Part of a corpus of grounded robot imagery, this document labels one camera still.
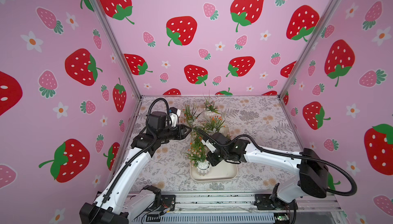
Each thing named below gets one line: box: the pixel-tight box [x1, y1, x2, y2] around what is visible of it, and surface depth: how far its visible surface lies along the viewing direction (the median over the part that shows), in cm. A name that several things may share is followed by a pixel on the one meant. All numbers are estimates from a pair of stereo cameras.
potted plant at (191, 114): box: [183, 104, 205, 126], surface depth 97 cm
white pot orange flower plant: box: [204, 115, 226, 134], surface depth 92 cm
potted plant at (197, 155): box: [186, 131, 211, 176], surface depth 76 cm
